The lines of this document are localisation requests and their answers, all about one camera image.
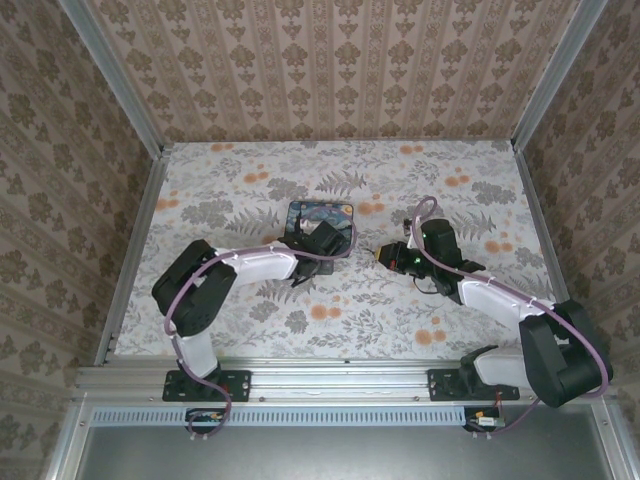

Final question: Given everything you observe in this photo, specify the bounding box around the floral tablecloth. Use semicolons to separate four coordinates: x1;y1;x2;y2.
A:
114;140;569;362

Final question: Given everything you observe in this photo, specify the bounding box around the grey metal sheet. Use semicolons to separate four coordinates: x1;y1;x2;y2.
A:
74;424;617;480

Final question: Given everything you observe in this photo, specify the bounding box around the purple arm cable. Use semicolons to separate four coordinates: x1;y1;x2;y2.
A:
164;206;359;444
407;196;615;442

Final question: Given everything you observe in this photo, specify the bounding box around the aluminium front rail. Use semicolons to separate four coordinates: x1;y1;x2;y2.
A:
73;357;617;403

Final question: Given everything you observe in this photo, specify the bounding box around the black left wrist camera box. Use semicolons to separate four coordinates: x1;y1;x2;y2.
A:
310;221;347;257

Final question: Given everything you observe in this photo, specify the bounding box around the aluminium side rail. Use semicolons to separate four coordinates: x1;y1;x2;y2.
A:
513;144;592;362
93;144;174;367

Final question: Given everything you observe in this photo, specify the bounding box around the slotted cable duct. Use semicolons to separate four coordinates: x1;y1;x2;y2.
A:
91;405;471;428

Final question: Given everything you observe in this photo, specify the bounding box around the small connector board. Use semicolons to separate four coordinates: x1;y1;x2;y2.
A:
185;407;227;435
463;406;507;435

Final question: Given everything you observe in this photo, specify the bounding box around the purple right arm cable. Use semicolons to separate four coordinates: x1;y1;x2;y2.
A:
407;196;615;442

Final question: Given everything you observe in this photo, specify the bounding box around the blue starry-print box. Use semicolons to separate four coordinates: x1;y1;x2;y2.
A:
283;198;359;277

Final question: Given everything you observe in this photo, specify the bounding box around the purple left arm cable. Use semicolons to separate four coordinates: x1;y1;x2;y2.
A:
164;206;359;444

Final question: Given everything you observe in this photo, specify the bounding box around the aluminium frame post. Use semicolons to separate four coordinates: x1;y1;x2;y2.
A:
512;0;610;151
58;0;167;154

